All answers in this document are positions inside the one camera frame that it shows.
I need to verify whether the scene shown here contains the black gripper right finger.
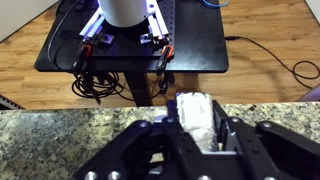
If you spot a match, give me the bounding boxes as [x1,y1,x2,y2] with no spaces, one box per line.
[213,99,320,180]

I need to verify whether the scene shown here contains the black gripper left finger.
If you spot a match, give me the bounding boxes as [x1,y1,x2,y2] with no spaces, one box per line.
[71,99,201,180]

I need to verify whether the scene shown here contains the purple fabric item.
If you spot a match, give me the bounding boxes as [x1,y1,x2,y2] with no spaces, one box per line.
[298,84,320,103]

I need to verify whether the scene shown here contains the orange black clamp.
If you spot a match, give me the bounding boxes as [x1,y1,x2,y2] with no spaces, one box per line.
[155,44,175,73]
[73,44,94,73]

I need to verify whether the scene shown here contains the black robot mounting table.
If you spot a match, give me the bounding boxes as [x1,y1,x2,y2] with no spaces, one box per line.
[34,0,230,108]

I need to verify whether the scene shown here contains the black cable bundle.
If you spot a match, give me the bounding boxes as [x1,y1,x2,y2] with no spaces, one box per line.
[71,71,135,105]

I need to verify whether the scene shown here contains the black floor cable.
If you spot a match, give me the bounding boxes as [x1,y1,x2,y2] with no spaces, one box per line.
[225,34,320,90]

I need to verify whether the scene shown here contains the aluminium extrusion rail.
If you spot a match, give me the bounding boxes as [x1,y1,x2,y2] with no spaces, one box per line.
[79,8,108,39]
[145,0,170,38]

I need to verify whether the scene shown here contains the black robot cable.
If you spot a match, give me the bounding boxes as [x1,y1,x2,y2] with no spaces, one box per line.
[47,0,82,69]

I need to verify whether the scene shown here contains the blue cable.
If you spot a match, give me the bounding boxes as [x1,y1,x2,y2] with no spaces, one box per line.
[202,0,230,9]

